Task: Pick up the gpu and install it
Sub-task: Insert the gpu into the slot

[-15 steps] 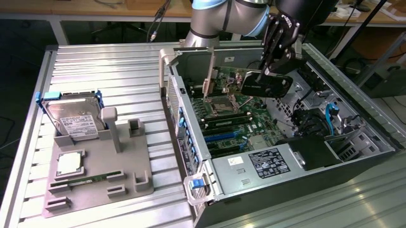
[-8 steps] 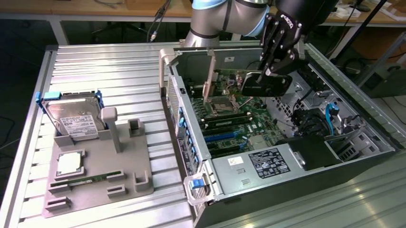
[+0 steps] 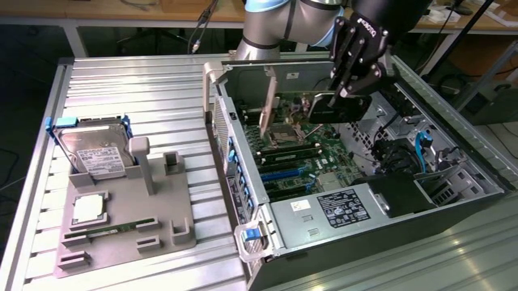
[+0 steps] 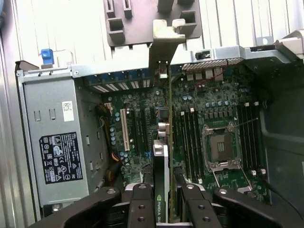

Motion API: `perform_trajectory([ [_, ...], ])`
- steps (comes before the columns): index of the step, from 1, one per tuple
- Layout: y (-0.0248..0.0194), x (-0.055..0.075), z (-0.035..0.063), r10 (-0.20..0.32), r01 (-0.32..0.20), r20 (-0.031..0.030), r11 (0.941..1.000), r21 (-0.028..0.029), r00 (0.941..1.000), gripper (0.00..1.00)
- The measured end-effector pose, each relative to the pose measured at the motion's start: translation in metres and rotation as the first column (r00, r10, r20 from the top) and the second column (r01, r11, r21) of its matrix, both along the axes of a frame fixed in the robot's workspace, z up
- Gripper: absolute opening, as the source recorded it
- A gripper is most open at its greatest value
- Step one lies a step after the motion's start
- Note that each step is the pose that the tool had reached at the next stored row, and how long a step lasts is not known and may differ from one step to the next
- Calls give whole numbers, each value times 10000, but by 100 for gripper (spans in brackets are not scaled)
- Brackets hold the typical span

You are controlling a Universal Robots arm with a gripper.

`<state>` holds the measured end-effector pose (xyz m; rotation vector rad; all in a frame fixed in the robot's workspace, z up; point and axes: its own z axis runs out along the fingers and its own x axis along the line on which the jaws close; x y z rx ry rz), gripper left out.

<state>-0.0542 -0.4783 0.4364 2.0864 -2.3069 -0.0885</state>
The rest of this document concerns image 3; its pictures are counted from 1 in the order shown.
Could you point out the silver power supply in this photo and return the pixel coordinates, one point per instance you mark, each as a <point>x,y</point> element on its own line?
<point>307,224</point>

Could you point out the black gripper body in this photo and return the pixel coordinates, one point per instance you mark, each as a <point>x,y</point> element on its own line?
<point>384,15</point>

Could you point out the grey parts rack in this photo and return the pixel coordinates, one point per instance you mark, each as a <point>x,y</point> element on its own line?
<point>121,251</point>

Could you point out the pale cardboard box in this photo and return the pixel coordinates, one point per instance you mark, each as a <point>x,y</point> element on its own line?
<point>506,10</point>

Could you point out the CPU socket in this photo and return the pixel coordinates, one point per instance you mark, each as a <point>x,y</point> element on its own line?
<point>284,135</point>

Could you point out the white and black box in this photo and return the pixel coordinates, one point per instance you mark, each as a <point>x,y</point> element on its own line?
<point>443,16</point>

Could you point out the blue expansion slot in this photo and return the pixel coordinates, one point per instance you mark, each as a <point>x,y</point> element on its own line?
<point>283,175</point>

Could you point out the silver chipset heat sink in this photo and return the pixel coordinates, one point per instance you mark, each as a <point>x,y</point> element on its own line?
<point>331,182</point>

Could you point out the black plastic cover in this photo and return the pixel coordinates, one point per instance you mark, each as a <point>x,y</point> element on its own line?
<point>396,194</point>

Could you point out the black stand pole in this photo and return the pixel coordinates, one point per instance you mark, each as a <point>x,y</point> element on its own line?
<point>463,30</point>

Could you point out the silver CPU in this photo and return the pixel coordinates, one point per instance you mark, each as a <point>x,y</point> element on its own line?
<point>88,209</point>

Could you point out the green RAM stick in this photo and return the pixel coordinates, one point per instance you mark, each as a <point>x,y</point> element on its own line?
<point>117,228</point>

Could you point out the green motherboard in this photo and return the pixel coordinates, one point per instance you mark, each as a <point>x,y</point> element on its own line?
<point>331,157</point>

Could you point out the silver disk bay cage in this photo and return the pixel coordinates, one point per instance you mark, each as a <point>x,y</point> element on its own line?
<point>376,127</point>

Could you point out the silver drive bay bracket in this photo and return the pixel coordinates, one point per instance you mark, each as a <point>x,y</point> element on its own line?
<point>456,182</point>

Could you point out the installed black RAM stick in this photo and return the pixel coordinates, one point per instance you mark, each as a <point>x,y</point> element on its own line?
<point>288,154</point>

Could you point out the black expansion slot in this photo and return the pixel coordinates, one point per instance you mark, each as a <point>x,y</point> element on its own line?
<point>288,191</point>

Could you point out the black desk device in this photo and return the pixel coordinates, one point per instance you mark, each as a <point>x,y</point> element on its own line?
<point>463,7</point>

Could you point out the grey slanted metal leg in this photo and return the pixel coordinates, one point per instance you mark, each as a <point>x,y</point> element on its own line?
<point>487,75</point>

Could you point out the wooden desk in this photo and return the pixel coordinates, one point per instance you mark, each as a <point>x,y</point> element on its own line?
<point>121,12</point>

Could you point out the hard disk with blue carrier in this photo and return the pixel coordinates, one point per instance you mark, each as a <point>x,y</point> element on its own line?
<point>92,148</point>

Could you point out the grey floor cabinet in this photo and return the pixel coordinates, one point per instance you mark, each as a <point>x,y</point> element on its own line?
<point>492,106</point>

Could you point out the open black PC case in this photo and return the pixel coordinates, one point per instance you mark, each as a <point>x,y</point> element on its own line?
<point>323,272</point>

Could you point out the green graphics card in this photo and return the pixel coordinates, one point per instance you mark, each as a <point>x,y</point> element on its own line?
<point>347,112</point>

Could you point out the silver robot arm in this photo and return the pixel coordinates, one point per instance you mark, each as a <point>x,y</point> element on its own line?
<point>275,24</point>

